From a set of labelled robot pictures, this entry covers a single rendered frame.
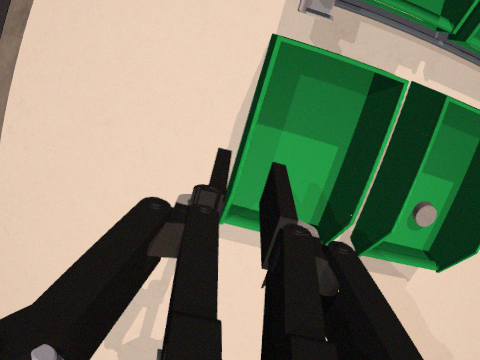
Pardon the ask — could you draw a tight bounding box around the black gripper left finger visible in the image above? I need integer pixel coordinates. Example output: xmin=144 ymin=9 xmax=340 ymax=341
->
xmin=0 ymin=147 xmax=232 ymax=360

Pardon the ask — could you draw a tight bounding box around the grey storage shelf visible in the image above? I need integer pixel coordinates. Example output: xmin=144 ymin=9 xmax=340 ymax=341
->
xmin=297 ymin=0 xmax=480 ymax=67

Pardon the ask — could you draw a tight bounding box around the grey metal disc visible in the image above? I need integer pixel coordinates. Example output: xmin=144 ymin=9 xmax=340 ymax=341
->
xmin=412 ymin=201 xmax=437 ymax=227

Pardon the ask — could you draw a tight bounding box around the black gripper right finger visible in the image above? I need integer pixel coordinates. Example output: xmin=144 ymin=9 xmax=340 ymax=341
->
xmin=259 ymin=162 xmax=424 ymax=360

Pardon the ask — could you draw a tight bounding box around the green open-front bin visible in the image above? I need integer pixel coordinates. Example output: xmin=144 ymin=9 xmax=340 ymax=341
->
xmin=447 ymin=1 xmax=480 ymax=55
xmin=361 ymin=0 xmax=480 ymax=34
xmin=350 ymin=81 xmax=480 ymax=273
xmin=220 ymin=33 xmax=409 ymax=246

